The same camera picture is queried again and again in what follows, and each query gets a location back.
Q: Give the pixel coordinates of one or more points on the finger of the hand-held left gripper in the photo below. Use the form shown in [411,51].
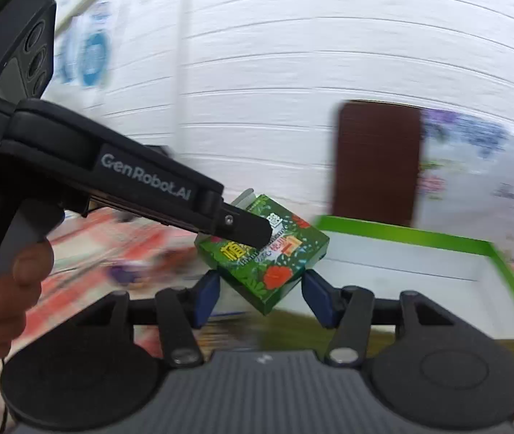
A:
[245,228]

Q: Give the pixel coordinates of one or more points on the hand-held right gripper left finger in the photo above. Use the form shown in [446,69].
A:
[205,297]

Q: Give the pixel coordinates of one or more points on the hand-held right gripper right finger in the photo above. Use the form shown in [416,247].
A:
[316,300]

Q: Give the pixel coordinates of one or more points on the green floral printed box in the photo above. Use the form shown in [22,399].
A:
[279,275]

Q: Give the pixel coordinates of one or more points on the green cardboard box white inside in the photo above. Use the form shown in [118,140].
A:
[402,271]

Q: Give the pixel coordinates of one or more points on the red plaid tablecloth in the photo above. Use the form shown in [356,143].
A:
[148,246]

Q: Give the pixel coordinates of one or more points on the dark brown board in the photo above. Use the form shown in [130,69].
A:
[374,162]

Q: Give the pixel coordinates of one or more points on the floral printed white bag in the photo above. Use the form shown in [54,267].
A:
[465,199]

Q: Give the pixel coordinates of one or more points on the blue and white wall poster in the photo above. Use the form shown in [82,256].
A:
[92,54]

